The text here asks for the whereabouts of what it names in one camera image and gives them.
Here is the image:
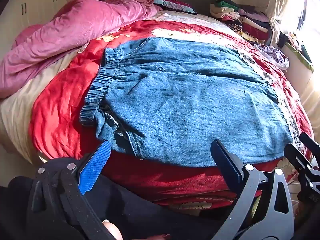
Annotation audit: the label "purple cloth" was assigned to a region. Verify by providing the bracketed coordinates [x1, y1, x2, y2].
[254, 43, 290, 71]

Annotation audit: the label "green cloth on windowsill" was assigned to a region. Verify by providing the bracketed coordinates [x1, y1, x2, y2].
[285, 32, 314, 72]

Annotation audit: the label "window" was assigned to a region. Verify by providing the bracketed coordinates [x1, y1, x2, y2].
[295, 0, 320, 35]

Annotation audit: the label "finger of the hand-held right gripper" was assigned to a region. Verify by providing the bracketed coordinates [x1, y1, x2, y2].
[284, 143, 320, 198]
[299, 132, 320, 167]

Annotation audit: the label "cream mattress sheet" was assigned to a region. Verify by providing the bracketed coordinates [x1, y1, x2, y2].
[0, 52, 75, 163]

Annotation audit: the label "red floral bedsheet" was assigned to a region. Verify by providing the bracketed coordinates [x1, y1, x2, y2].
[29, 20, 315, 210]

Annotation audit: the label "white lace cover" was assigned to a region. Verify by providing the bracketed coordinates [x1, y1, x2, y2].
[150, 10, 240, 38]

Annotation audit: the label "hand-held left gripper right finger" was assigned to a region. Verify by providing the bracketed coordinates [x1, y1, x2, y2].
[210, 139, 295, 240]

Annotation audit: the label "cream wardrobe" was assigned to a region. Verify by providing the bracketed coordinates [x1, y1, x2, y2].
[0, 0, 68, 28]

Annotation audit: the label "person's black clothing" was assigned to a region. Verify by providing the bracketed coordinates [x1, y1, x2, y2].
[0, 157, 225, 240]

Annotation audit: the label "dark patterned pillow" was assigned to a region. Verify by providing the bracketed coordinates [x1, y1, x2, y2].
[153, 0, 198, 15]

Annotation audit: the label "blue denim pants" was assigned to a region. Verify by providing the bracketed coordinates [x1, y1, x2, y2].
[79, 37, 300, 168]

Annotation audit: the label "pink quilt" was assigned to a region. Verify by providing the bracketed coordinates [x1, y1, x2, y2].
[0, 0, 163, 99]

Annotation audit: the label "cream curtain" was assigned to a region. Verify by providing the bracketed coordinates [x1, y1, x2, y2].
[266, 0, 297, 48]

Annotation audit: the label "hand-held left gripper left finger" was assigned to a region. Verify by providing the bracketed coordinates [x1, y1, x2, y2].
[26, 139, 118, 240]

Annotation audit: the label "pile of folded clothes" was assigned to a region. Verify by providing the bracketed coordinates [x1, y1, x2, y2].
[209, 0, 273, 44]

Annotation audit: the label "human thumb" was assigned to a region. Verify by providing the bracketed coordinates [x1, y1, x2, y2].
[102, 219, 173, 240]

